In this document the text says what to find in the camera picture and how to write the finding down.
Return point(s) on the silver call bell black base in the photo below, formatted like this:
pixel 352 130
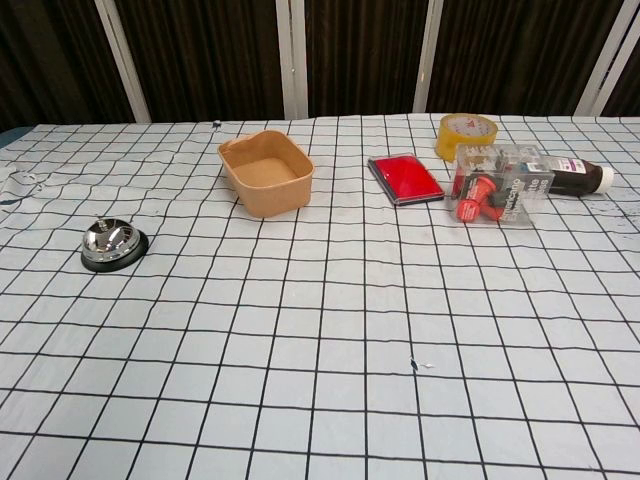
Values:
pixel 113 245

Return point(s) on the brown paper food container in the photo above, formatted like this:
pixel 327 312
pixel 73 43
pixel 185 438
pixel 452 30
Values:
pixel 272 195

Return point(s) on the red ink stamp pad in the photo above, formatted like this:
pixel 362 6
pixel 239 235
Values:
pixel 407 179

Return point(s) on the white black-grid tablecloth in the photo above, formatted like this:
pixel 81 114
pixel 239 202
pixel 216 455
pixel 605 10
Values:
pixel 320 350

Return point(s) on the yellow adhesive tape roll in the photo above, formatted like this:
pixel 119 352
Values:
pixel 465 137

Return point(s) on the clear coffee capsule box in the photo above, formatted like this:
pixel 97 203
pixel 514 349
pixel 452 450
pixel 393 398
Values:
pixel 500 187

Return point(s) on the dark corrugated curtain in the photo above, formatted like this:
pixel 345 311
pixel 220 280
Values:
pixel 365 50

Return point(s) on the brown bottle with white cap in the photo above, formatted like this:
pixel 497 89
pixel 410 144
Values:
pixel 580 177

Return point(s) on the white frame post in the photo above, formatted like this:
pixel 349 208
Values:
pixel 425 55
pixel 294 60
pixel 605 65
pixel 122 55

